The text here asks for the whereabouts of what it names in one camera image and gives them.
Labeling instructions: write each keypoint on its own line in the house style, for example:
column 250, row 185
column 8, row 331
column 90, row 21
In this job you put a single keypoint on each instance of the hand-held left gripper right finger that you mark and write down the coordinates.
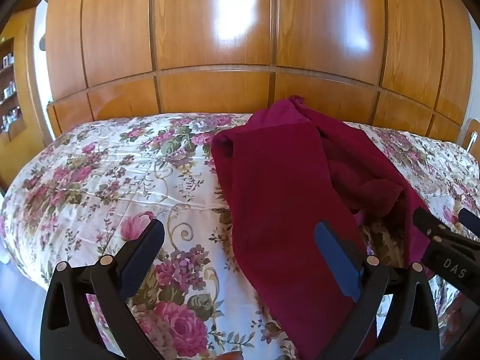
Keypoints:
column 337, row 255

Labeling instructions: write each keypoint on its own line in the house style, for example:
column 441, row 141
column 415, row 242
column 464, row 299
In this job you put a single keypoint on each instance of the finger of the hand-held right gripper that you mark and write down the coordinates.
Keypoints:
column 470, row 221
column 425, row 221

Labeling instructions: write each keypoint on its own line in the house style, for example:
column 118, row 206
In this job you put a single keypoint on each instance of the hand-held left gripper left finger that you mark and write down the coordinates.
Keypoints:
column 140, row 258

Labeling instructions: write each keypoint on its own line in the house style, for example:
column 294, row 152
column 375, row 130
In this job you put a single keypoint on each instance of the maroon garment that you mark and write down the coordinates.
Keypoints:
column 277, row 195

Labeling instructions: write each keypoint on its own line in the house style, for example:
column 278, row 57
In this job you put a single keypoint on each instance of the floral bedspread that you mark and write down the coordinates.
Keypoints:
column 112, row 180

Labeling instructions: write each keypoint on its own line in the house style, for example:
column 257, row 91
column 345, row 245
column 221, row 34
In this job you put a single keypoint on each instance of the wooden headboard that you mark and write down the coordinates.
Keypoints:
column 467, row 129

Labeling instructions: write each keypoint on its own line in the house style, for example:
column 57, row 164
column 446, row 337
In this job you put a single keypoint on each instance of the wooden shelf unit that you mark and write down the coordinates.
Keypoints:
column 22, row 146

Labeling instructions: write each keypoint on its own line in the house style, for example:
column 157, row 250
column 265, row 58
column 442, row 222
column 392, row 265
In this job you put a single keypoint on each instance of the small bottles group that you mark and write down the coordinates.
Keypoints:
column 9, row 90

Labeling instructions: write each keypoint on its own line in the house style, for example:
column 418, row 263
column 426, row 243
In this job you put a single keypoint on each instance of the wooden wardrobe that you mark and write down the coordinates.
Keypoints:
column 210, row 26

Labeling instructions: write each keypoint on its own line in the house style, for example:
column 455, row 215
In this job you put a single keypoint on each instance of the white wall bracket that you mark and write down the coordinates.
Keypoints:
column 473, row 135

